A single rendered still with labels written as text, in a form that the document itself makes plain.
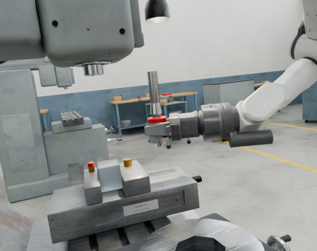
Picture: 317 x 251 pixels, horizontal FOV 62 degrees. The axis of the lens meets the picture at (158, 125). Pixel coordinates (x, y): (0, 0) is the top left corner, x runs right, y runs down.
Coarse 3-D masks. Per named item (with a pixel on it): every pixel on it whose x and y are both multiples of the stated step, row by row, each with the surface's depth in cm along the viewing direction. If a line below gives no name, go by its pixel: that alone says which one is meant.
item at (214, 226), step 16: (176, 224) 23; (192, 224) 22; (208, 224) 22; (224, 224) 22; (144, 240) 23; (160, 240) 21; (176, 240) 20; (192, 240) 21; (208, 240) 20; (224, 240) 20; (240, 240) 20; (256, 240) 19
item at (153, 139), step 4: (148, 124) 65; (152, 124) 64; (152, 136) 65; (156, 136) 64; (160, 136) 64; (164, 136) 65; (152, 140) 65; (156, 140) 64; (160, 140) 64; (164, 140) 65
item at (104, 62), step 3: (99, 60) 61; (102, 60) 61; (105, 60) 62; (108, 60) 63; (75, 63) 62; (78, 63) 61; (81, 63) 60; (84, 63) 60; (87, 63) 60; (90, 63) 60; (93, 63) 60; (96, 63) 61; (99, 63) 62; (102, 63) 63; (105, 63) 63; (108, 63) 64; (75, 66) 63; (78, 66) 64; (81, 66) 65
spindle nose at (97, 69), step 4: (92, 64) 62; (96, 64) 62; (100, 64) 63; (84, 68) 63; (88, 68) 62; (92, 68) 62; (96, 68) 62; (100, 68) 63; (84, 72) 63; (88, 72) 62; (92, 72) 62; (96, 72) 63; (100, 72) 63
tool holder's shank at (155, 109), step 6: (150, 72) 63; (156, 72) 63; (150, 78) 63; (156, 78) 63; (150, 84) 63; (156, 84) 63; (150, 90) 64; (156, 90) 64; (150, 96) 64; (156, 96) 64; (150, 102) 65; (156, 102) 64; (150, 108) 65; (156, 108) 64; (156, 114) 64
